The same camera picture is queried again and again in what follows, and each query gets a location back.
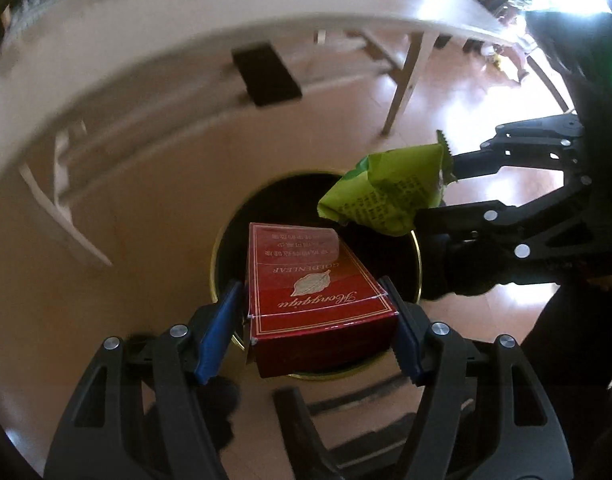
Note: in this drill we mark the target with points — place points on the red cigarette box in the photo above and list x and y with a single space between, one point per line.
311 285

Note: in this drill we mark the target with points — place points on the green snack packet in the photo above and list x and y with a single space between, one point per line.
391 185

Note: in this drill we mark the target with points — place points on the light wooden table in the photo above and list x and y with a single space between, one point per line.
408 75

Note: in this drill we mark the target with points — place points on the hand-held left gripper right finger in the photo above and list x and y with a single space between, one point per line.
408 347

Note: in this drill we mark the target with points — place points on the black phone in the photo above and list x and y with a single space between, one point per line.
266 75

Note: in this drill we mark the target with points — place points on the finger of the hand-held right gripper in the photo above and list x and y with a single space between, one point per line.
526 155
511 230

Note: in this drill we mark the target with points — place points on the person's dark trouser leg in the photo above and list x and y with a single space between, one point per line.
571 340

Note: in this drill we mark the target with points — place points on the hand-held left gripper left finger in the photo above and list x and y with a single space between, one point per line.
214 340

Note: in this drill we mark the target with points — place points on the person's black shoe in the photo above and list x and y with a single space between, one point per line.
456 270

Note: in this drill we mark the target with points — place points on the black bin with gold rim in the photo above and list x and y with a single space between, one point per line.
286 200

